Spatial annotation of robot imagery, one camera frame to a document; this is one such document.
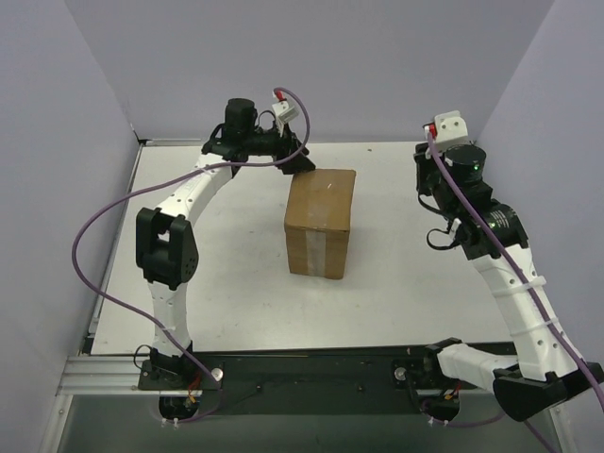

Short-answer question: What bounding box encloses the brown cardboard express box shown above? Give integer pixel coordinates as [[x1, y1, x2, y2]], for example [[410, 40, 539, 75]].
[[284, 169, 356, 280]]

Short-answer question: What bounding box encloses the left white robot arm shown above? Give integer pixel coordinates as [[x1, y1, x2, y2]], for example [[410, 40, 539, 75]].
[[135, 91, 315, 389]]

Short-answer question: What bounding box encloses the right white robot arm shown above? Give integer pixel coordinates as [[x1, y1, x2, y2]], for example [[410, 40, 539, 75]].
[[413, 143, 603, 422]]

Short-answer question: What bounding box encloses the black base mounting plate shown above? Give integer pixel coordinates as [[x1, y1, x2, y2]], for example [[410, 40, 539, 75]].
[[135, 346, 465, 424]]

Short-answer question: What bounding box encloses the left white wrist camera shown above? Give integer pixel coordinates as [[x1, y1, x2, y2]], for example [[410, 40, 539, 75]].
[[271, 91, 299, 134]]

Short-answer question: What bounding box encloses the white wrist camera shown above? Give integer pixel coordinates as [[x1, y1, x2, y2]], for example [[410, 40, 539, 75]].
[[424, 110, 470, 153], [271, 91, 299, 134]]

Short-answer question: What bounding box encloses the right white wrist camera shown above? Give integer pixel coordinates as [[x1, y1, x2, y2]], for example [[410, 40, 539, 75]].
[[424, 110, 470, 153]]

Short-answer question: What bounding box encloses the aluminium frame rail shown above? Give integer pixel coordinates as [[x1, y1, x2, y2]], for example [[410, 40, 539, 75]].
[[55, 351, 565, 397]]

